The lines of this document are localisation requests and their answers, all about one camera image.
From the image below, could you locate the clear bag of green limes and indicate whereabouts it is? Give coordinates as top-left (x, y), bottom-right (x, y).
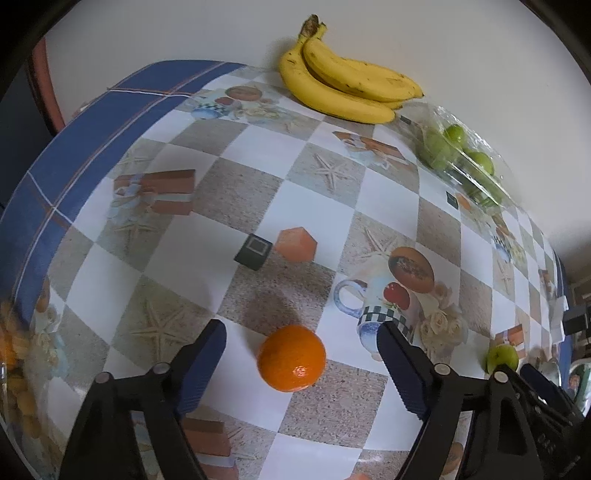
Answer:
top-left (409, 104), bottom-right (515, 215)

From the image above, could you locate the small orange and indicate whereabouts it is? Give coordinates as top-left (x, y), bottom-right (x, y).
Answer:
top-left (257, 324), bottom-right (327, 393)

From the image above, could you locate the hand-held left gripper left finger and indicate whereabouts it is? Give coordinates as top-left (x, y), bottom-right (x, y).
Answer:
top-left (58, 318), bottom-right (228, 480)

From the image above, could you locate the large green apple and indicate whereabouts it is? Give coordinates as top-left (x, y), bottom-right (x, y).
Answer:
top-left (486, 343), bottom-right (520, 376)

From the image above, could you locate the reddish brown chair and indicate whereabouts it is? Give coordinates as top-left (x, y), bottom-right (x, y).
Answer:
top-left (25, 37), bottom-right (68, 132)

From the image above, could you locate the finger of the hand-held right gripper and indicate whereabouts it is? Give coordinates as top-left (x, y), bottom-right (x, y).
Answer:
top-left (518, 362), bottom-right (586, 432)

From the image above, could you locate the blue tablecloth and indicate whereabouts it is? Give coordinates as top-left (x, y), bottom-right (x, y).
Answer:
top-left (0, 59), bottom-right (575, 344)

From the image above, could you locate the checkered printed oilcloth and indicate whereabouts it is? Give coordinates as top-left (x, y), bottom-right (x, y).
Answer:
top-left (0, 65), bottom-right (568, 480)

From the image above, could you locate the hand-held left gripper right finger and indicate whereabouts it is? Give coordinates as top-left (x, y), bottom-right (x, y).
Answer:
top-left (376, 320), bottom-right (543, 480)

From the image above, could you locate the black charger block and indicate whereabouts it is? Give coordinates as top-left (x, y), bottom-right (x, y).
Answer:
top-left (562, 305), bottom-right (591, 335)

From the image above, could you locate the stainless steel bowl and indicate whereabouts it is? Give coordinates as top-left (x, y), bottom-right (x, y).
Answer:
top-left (540, 357), bottom-right (591, 416)

